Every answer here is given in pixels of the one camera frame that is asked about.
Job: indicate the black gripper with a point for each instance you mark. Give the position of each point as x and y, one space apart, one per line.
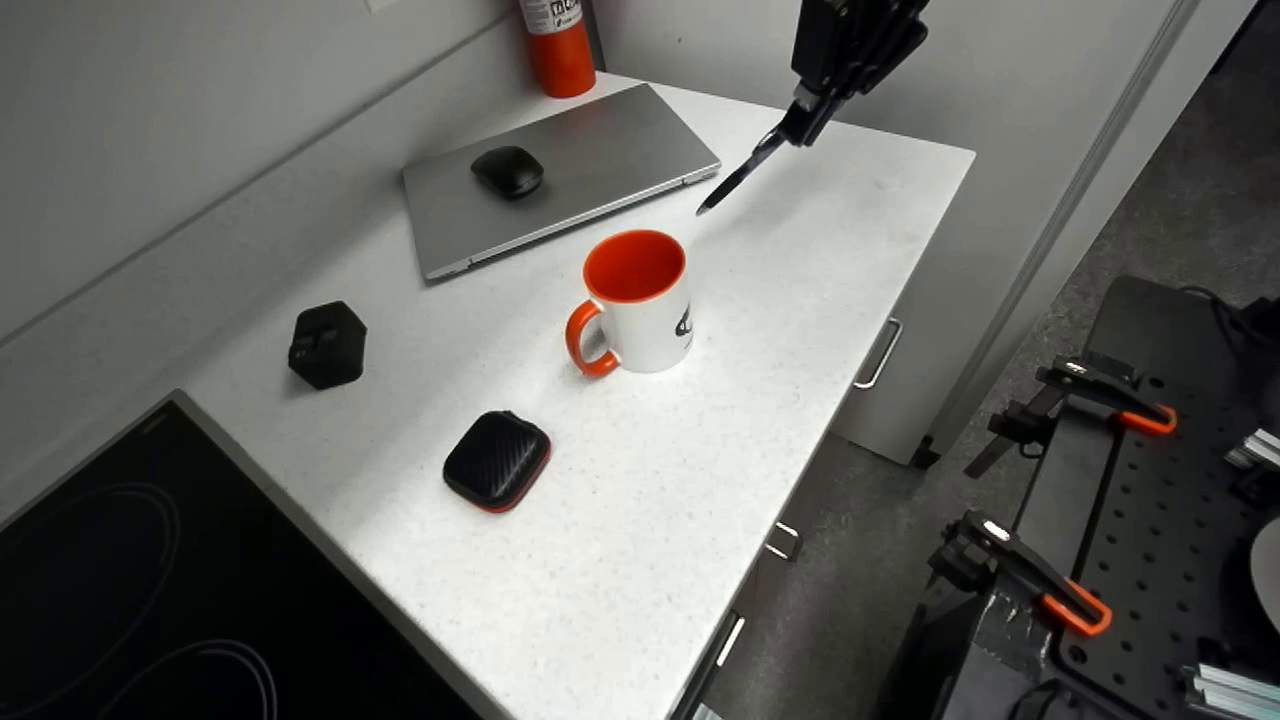
845 44

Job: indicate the black pen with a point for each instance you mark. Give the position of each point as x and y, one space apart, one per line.
740 174

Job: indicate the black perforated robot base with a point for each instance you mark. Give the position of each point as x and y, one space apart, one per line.
1173 534

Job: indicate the red fire extinguisher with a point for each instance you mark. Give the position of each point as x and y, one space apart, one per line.
556 44

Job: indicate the white mug orange interior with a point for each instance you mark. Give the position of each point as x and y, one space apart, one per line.
636 310

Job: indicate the grey closed laptop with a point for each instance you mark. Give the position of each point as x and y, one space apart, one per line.
599 157

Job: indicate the black computer mouse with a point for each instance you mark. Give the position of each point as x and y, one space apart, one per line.
509 174

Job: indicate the black rounded case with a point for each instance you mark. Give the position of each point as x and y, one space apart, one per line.
497 463

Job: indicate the black hexagonal object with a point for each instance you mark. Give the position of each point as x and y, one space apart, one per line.
324 347

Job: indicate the black induction cooktop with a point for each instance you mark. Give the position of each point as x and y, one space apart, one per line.
157 582

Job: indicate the upper drawer handle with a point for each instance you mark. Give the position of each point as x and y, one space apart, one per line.
877 356

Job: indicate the drawer handle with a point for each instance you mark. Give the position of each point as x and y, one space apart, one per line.
877 356
716 661
781 542

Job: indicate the upper orange-handled clamp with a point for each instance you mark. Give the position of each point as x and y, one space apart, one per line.
1107 387

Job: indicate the orange-handled clamp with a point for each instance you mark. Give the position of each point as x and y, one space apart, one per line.
1107 387
976 551

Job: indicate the middle drawer handle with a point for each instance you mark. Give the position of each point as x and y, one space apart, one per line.
781 542

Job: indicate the lower orange-handled clamp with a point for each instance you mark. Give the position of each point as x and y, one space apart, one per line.
976 551

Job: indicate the lower drawer handle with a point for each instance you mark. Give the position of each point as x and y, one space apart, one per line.
716 661

